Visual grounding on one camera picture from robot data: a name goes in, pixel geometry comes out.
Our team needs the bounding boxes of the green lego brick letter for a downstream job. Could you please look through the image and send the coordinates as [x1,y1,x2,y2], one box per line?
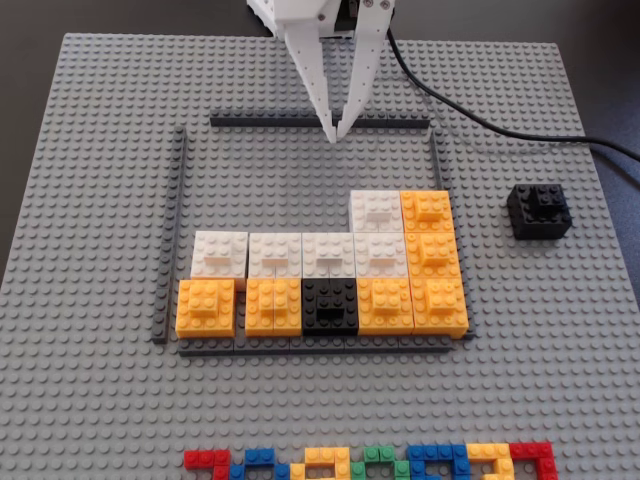
[349,445,412,480]

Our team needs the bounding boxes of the orange lego cube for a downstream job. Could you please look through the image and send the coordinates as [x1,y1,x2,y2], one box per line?
[410,277,471,337]
[357,277,415,337]
[404,230,462,280]
[175,278,237,340]
[399,190,455,235]
[244,277,304,339]

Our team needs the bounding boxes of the black lego cube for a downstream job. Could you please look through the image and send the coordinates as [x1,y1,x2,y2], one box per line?
[301,277,360,337]
[506,183,573,241]

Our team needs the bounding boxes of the black cable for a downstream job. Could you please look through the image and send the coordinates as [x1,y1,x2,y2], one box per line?
[385,27,640,164]

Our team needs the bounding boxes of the dark grey lego strip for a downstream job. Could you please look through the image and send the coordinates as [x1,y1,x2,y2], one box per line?
[428,127,477,342]
[151,126,188,345]
[209,110,431,130]
[177,335,456,358]

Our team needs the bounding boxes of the yellow lego brick letter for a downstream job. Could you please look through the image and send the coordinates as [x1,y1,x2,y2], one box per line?
[289,446,351,480]
[467,443,516,480]

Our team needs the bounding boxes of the grey lego baseplate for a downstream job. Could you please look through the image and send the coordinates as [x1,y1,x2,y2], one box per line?
[0,32,640,480]

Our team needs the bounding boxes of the white gripper with motor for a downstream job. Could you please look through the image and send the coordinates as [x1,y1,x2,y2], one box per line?
[247,0,396,145]

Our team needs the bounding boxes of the red lego brick letter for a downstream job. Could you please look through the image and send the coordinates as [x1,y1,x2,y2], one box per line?
[183,449,232,480]
[508,441,559,480]

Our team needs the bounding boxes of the blue lego brick letter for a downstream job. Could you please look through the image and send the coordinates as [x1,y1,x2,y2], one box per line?
[407,443,471,480]
[228,448,291,480]

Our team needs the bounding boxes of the white lego cube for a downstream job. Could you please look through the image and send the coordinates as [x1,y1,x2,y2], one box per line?
[348,189,405,235]
[190,230,250,280]
[353,232,410,279]
[301,232,357,279]
[248,232,304,280]

